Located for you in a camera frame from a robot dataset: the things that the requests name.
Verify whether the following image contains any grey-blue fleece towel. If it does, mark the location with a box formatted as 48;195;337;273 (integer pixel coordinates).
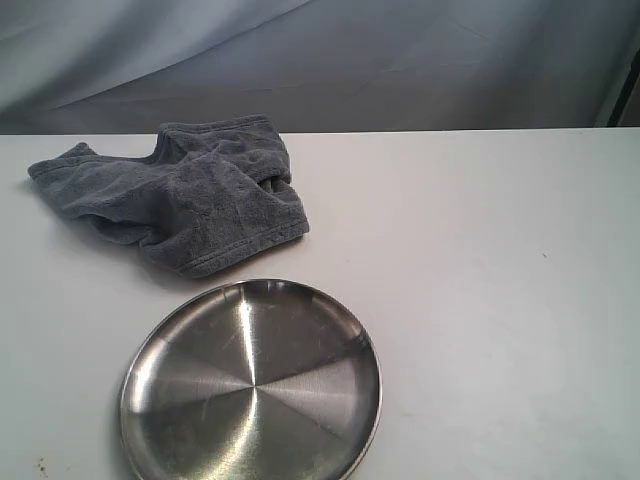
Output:
28;115;310;279

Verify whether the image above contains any round stainless steel plate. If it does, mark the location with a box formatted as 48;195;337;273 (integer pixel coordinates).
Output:
118;279;382;479

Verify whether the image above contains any grey backdrop cloth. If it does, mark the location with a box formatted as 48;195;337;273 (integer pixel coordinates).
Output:
1;1;639;134

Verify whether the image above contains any black backdrop stand pole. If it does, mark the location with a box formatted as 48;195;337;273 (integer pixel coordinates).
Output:
606;51;640;127

